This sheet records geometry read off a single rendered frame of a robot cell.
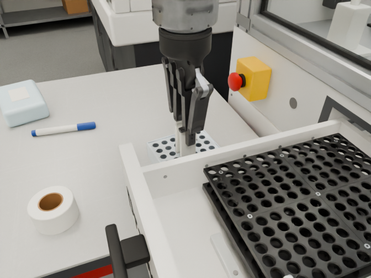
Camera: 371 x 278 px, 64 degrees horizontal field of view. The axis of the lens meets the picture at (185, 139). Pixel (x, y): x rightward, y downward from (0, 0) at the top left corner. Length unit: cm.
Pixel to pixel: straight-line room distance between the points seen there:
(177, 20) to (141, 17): 64
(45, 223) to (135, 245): 23
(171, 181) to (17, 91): 54
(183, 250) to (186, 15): 29
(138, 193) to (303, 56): 38
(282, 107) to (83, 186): 41
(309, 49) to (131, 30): 63
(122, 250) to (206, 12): 29
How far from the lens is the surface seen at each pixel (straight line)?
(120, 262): 30
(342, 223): 38
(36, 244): 54
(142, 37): 105
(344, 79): 51
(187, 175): 43
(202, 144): 59
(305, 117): 58
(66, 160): 66
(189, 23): 40
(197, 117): 46
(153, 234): 30
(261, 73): 63
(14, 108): 79
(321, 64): 54
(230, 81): 65
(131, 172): 35
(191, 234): 40
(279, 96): 64
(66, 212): 51
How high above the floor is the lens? 117
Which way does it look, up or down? 38 degrees down
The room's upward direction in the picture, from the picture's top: straight up
